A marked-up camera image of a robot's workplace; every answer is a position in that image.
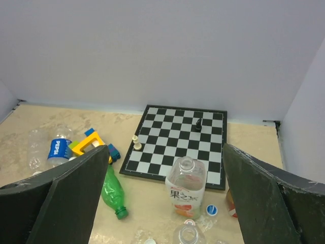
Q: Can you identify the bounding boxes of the Pepsi label clear bottle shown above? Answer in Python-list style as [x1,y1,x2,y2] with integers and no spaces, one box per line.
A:
[47,126,73,166]

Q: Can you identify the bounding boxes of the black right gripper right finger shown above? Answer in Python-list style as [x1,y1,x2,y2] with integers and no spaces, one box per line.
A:
[223,144,324,243]

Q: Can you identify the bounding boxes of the blue white loose cap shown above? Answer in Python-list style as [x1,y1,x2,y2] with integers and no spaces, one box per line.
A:
[206,204,218,216]

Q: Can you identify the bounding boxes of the yellow triangle toy block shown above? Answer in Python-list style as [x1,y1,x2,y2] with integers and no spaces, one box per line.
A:
[71,131,105,156]

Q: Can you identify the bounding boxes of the clear fruit drink bottle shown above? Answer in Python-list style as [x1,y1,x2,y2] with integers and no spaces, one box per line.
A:
[165,157,207,219]

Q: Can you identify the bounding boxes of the green plastic bottle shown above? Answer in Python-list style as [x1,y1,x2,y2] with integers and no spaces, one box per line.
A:
[101,164,128,220]

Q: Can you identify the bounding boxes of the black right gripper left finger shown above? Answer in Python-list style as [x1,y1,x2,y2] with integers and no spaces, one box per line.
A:
[1,145,109,243]

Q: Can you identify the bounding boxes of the black chess piece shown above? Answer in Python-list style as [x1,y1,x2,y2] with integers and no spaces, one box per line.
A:
[195,118,202,132]

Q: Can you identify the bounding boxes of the black white chessboard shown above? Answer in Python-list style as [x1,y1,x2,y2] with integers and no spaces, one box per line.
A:
[119,105,228,190]

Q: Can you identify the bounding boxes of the brown tea bottle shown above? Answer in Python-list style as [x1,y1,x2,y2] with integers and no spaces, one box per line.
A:
[225,189,238,218]

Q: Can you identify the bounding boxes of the blue purple toy block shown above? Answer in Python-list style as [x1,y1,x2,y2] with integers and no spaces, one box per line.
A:
[108,144,121,164]

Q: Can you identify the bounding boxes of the clear bottle yellow cap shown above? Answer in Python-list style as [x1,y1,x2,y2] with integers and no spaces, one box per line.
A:
[27,129,48,175]

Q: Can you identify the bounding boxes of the green toy block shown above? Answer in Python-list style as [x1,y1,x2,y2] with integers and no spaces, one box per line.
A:
[69,140,79,150]

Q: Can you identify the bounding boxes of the white chess pawn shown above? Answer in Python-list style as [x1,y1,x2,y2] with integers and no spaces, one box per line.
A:
[132,135,138,144]

